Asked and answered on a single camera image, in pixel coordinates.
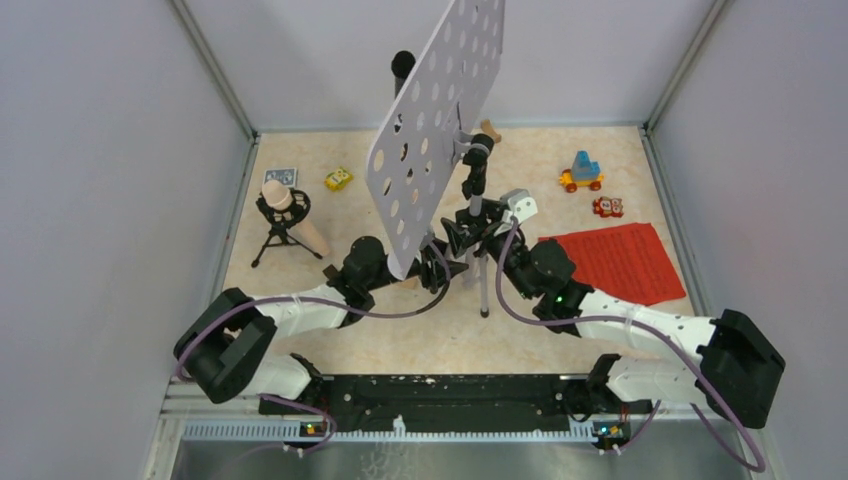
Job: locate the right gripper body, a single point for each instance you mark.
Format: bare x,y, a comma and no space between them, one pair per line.
476,234

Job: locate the silver music stand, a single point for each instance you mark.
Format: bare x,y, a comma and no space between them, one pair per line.
431,128

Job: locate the toy microphone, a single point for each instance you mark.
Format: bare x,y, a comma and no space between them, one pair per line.
287,212

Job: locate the red sheet music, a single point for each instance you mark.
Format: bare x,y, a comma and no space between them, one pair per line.
628,261

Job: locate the black microphone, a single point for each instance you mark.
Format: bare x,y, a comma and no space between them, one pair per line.
401,67

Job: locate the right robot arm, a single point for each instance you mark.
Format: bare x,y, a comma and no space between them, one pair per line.
725,363

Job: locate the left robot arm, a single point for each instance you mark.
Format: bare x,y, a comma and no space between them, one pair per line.
226,354

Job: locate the upright wooden block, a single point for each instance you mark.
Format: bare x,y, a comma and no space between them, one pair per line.
488,129

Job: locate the yellow toy block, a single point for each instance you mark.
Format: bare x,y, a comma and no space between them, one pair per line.
338,179

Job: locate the yellow toy car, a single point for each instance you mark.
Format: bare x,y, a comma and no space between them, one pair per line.
583,173

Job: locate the red owl toy block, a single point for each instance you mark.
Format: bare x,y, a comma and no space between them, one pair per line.
608,207

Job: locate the blue playing card box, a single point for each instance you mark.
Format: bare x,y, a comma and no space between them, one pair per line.
286,176

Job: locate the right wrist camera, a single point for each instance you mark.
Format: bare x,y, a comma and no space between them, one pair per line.
519,206

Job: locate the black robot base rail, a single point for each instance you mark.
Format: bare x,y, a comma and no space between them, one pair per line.
496,403

